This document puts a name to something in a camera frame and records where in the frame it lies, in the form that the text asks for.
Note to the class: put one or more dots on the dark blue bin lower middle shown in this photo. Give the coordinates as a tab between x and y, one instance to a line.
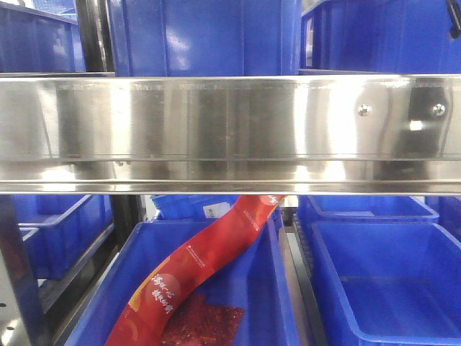
234	262

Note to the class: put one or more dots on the dark blue bin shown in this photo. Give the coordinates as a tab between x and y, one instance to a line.
205	38
399	37
38	41
387	283
57	229
234	262

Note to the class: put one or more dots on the dark blue bin upper middle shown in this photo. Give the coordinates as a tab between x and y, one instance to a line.
205	38

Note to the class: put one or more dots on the red snack package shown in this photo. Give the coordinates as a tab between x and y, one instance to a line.
151	306

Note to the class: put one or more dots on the white roller conveyor track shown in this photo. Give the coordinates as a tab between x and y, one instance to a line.
298	261

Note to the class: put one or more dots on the dark blue bin lower left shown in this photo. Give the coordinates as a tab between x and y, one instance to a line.
57	229

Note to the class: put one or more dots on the dark blue bin lower right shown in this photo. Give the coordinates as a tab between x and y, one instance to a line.
387	283

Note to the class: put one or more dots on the dark blue bin upper right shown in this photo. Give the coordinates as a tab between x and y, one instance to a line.
399	37

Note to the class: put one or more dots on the dark blue bin upper left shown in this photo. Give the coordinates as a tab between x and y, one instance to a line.
38	41

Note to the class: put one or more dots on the steel shelf front rail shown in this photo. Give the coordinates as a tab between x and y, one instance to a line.
315	134

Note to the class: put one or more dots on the black shelf upright post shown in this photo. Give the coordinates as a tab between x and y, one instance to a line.
93	23

